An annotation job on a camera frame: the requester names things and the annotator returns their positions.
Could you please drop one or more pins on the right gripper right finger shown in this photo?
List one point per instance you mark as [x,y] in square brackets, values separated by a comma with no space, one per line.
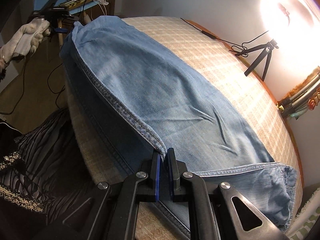
[174,175]

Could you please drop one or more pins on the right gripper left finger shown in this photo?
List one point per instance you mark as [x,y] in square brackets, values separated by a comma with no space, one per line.
[154,175]

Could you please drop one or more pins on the light blue denim pants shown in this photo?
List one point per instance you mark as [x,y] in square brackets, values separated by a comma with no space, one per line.
[129,96]

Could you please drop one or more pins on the striped dark clothing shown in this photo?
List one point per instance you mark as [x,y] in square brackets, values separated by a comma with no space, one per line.
[45,173]

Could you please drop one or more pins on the left hand in white glove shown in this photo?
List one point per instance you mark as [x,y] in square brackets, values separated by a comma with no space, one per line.
[26,40]

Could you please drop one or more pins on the beige plaid bed sheet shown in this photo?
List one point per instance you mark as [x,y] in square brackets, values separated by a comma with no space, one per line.
[248,96]

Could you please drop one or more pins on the green white patterned pillow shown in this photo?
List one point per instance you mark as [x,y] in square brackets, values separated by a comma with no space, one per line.
[306,224]

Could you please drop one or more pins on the folded tripod with colourful cloth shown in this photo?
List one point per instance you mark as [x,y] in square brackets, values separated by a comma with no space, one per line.
[304,97]

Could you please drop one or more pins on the bright ring light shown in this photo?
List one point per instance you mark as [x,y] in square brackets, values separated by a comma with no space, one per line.
[294,26]

